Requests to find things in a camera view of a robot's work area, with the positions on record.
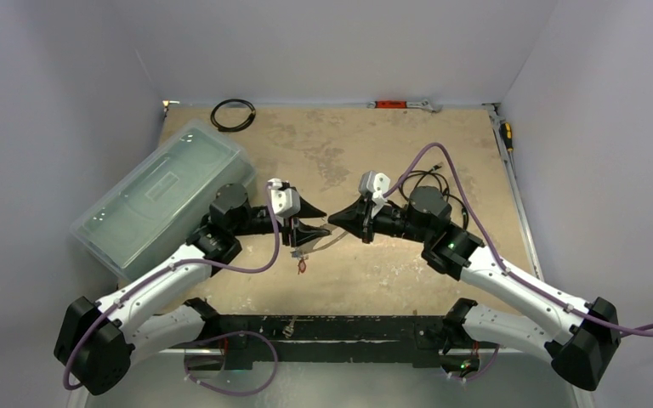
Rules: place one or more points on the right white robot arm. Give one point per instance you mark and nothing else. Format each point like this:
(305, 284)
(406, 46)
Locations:
(576, 337)

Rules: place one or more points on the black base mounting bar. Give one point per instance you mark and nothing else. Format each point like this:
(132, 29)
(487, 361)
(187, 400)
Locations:
(422, 341)

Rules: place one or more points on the clear plastic storage box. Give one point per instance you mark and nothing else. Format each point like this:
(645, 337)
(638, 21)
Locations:
(143, 219)

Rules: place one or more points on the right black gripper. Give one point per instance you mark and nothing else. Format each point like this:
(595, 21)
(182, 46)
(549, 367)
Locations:
(368, 219)

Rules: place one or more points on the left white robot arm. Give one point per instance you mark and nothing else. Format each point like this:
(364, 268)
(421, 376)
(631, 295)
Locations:
(99, 341)

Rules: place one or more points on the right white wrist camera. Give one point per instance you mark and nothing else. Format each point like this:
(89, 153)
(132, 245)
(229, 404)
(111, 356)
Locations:
(373, 186)

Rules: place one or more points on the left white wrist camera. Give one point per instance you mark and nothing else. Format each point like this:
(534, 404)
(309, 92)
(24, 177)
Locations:
(285, 201)

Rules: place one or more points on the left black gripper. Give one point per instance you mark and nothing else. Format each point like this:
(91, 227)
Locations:
(298, 236)

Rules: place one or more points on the aluminium frame rail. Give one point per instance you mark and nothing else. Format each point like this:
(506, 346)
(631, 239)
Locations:
(508, 161)

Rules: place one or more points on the silver key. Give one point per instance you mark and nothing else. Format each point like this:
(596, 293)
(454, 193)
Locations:
(289, 329)

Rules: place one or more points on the red key tag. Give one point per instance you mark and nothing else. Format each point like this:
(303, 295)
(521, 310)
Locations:
(302, 266)

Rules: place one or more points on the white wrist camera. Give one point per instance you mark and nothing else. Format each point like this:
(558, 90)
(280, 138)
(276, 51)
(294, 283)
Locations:
(373, 186)
(285, 201)

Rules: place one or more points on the yellow black screwdriver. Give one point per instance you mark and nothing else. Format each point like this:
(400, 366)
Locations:
(506, 135)

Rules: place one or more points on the red handled adjustable wrench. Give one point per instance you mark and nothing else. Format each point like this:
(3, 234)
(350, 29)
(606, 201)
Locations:
(423, 105)

